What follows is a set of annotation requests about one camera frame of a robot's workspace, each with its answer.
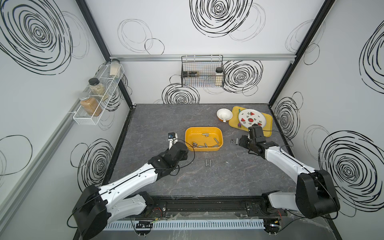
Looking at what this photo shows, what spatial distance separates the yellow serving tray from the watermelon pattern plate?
0.02 m

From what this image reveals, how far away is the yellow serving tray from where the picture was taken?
1.07 m

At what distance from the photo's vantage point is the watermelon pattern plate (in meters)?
1.11

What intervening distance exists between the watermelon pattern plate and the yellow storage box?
0.23m

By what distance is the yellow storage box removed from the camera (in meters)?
0.96

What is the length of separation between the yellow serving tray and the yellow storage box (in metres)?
0.14
